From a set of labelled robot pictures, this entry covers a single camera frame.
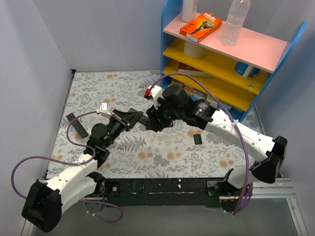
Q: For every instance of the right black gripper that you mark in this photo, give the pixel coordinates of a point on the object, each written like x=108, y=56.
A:
x=155, y=117

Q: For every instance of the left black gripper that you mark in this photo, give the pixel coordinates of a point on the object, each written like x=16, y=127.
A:
x=120, y=119

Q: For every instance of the black remote control body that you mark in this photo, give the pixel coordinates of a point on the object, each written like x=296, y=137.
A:
x=144, y=120

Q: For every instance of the small black battery door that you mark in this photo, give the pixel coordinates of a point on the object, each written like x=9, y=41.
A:
x=197, y=139

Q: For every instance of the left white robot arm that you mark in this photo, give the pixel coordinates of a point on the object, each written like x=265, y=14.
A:
x=47, y=201

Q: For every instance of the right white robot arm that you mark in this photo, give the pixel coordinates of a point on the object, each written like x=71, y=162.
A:
x=267, y=153

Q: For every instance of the floral table mat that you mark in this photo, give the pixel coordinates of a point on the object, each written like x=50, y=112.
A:
x=141, y=153

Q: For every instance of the red white book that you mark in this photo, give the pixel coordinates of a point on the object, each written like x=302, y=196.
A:
x=189, y=70

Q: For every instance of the black battery cover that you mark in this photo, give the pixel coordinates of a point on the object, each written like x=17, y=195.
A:
x=77, y=125

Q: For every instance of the light blue tissue pack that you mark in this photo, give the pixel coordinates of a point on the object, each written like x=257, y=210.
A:
x=228, y=107

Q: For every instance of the white paper roll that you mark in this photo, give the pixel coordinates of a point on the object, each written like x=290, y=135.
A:
x=194, y=51

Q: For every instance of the blue shelf unit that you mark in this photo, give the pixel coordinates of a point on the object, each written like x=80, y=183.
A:
x=261, y=51

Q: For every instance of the orange razor box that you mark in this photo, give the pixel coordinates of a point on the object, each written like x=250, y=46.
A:
x=200, y=27

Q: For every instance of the white bottle on shelf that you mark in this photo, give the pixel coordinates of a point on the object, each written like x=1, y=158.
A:
x=189, y=10

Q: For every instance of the clear plastic bottle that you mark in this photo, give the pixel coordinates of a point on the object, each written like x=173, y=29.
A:
x=236, y=17

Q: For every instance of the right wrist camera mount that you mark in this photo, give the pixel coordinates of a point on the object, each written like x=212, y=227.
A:
x=154, y=93

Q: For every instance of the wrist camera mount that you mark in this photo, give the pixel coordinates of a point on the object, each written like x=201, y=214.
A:
x=103, y=110
x=154, y=93

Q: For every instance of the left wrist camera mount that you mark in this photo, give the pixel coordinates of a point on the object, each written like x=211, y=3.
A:
x=103, y=110

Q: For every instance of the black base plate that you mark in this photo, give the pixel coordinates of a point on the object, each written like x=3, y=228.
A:
x=131, y=192

